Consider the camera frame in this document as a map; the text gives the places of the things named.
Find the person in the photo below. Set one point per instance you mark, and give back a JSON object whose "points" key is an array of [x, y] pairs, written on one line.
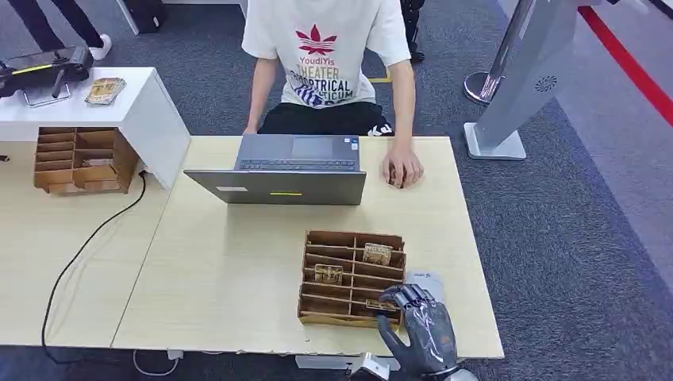
{"points": [[79, 26], [321, 58]]}

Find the wooden card box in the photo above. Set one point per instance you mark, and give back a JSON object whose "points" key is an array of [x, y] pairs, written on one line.
{"points": [[328, 294], [84, 160]]}

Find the white card with blue print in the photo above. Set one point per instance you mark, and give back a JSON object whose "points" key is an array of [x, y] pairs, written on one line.
{"points": [[428, 281]]}

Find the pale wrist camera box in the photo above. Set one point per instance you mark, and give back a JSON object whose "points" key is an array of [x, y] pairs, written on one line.
{"points": [[368, 368]]}

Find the person's left hand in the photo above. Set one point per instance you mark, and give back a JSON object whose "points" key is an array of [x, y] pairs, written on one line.
{"points": [[405, 160]]}

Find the black device with yellow stripe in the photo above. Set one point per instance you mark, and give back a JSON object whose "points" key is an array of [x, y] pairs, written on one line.
{"points": [[47, 65]]}

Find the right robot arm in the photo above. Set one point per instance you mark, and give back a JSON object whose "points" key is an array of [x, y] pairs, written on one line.
{"points": [[465, 376]]}

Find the white desk shelf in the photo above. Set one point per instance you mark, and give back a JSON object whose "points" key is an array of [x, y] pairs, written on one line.
{"points": [[142, 115]]}

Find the white power adapter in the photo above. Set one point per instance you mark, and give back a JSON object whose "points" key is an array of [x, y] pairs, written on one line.
{"points": [[175, 354]]}

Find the grey laptop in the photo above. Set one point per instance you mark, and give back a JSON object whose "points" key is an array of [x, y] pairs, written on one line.
{"points": [[284, 186]]}

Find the brown printed card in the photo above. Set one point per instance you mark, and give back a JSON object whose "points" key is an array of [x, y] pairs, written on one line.
{"points": [[377, 254], [328, 274], [379, 305]]}

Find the wrapped card pack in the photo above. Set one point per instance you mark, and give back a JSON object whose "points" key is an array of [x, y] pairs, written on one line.
{"points": [[105, 90]]}

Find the grey kiosk stand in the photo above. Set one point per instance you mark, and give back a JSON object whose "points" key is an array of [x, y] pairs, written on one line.
{"points": [[531, 73]]}

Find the black chair leg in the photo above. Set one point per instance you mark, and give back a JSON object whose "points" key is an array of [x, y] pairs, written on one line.
{"points": [[415, 31]]}

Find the black case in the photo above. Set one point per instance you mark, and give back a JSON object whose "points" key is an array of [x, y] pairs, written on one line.
{"points": [[144, 15]]}

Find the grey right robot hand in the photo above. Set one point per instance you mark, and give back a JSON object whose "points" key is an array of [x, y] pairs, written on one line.
{"points": [[428, 331]]}

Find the round metal post base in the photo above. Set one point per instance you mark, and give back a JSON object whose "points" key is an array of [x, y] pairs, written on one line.
{"points": [[476, 86]]}

